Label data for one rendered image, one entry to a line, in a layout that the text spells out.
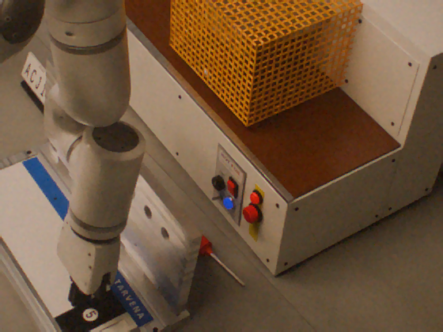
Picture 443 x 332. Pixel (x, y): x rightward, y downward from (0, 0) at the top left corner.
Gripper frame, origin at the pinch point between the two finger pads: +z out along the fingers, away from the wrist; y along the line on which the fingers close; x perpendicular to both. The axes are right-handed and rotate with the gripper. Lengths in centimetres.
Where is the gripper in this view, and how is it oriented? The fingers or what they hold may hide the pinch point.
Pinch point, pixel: (81, 292)
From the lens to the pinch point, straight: 144.6
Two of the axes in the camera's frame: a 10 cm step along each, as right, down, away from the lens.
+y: 5.6, 6.3, -5.3
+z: -2.4, 7.4, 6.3
